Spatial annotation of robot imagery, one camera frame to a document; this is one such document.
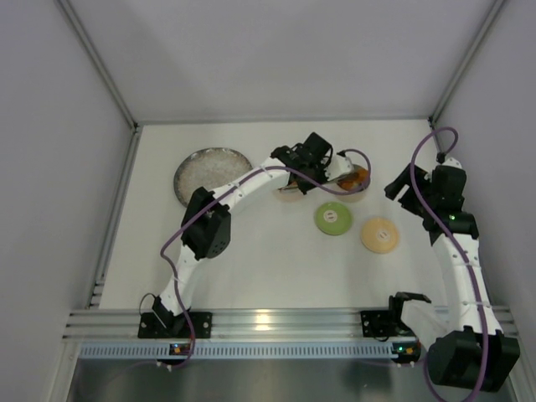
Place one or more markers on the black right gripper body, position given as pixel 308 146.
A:
pixel 402 184

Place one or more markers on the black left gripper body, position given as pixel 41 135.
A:
pixel 302 172

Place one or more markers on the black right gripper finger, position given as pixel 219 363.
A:
pixel 393 190
pixel 421 181

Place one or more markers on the steel lunch container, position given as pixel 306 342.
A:
pixel 288 194
pixel 355 195

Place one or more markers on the orange food piece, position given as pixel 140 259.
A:
pixel 356 179

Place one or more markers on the green round lid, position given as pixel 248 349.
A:
pixel 333 218

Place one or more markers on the beige round lid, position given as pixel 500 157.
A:
pixel 379 235

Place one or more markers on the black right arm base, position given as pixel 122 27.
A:
pixel 384 323

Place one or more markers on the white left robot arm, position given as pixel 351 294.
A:
pixel 205 231

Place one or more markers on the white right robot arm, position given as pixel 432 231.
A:
pixel 468 349

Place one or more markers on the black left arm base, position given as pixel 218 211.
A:
pixel 160 323

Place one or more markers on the speckled ceramic plate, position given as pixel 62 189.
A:
pixel 210 168

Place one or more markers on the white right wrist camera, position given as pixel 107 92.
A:
pixel 452 163

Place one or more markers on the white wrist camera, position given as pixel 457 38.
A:
pixel 341 165
pixel 452 163

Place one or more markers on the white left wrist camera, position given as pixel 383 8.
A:
pixel 341 165

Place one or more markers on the aluminium frame post right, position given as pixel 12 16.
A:
pixel 468 56

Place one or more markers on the grey slotted cable duct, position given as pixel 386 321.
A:
pixel 238 350

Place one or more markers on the aluminium frame rail left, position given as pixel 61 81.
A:
pixel 78 29

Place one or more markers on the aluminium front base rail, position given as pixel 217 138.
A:
pixel 233 325

